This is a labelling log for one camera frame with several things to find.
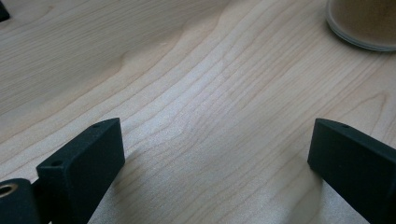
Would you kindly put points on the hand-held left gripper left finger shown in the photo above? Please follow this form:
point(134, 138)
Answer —
point(84, 165)

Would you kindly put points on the clear glass jar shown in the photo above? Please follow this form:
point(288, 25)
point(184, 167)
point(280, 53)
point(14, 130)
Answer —
point(364, 21)

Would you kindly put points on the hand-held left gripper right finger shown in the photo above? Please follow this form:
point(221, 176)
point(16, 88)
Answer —
point(355, 165)

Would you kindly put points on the black object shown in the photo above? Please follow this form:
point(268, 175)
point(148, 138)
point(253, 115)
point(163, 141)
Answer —
point(3, 13)

